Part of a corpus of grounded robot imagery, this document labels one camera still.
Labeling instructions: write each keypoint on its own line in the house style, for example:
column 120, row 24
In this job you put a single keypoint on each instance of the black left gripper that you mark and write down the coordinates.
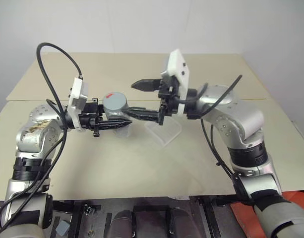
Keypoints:
column 88, row 116

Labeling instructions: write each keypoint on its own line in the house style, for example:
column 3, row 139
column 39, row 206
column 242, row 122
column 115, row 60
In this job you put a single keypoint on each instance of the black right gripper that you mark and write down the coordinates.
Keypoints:
column 167, row 98

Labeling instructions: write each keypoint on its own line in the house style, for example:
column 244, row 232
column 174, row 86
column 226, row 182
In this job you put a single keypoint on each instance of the grey jar lid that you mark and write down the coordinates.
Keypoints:
column 114, row 102

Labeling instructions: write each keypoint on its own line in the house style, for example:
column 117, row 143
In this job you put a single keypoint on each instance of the clear plastic jar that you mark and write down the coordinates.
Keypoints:
column 122, row 129

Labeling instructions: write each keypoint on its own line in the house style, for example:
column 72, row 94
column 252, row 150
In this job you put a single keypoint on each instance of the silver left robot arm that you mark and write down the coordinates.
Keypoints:
column 37, row 138

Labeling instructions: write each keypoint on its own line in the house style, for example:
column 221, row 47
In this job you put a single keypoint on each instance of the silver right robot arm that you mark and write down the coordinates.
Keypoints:
column 241, row 116

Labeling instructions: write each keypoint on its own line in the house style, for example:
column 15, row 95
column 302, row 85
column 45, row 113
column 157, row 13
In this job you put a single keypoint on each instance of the clear plastic box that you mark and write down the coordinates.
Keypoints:
column 166, row 134

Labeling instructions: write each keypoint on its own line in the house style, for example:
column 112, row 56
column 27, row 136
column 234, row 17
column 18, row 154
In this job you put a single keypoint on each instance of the dark rounded shape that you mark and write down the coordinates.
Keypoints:
column 122, row 224

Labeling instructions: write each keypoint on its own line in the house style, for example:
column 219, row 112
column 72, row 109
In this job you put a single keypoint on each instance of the small grey block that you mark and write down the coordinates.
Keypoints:
column 63, row 227

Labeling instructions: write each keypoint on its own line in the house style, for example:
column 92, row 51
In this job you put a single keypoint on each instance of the orange red sheet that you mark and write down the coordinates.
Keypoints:
column 241, row 217

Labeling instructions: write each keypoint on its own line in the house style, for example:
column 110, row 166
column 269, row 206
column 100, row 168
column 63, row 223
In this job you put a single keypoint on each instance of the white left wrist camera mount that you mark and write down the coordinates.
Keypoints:
column 77, row 95

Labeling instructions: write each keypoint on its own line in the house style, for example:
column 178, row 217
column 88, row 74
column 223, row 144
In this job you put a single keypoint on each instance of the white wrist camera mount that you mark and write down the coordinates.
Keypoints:
column 177, row 67
column 77, row 95

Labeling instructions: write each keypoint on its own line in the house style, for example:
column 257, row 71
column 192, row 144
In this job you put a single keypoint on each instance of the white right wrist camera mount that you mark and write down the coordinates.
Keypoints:
column 177, row 67

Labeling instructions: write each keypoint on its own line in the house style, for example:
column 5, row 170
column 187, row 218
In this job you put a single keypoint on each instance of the silver metal bracket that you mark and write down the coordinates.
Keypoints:
column 88, row 210

